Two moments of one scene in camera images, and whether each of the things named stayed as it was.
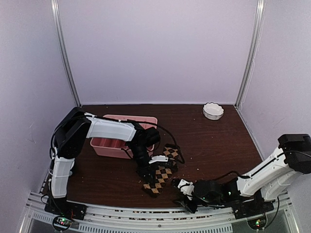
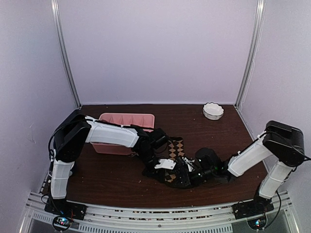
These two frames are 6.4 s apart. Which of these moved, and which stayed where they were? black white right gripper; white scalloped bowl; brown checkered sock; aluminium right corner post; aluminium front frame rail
Moved: brown checkered sock; black white right gripper
Stayed: white scalloped bowl; aluminium front frame rail; aluminium right corner post
